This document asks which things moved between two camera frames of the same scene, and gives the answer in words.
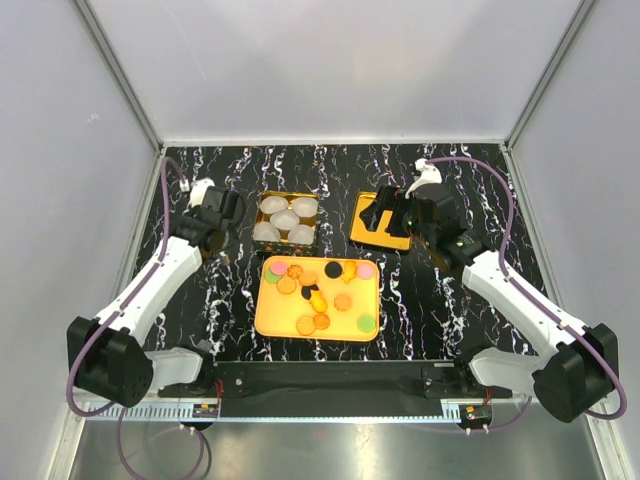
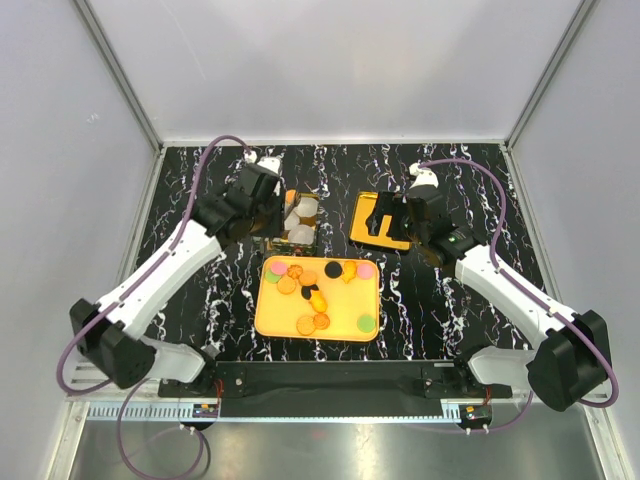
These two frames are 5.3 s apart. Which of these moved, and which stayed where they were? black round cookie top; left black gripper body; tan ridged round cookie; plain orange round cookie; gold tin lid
Moved: left black gripper body; plain orange round cookie
Stayed: tan ridged round cookie; gold tin lid; black round cookie top
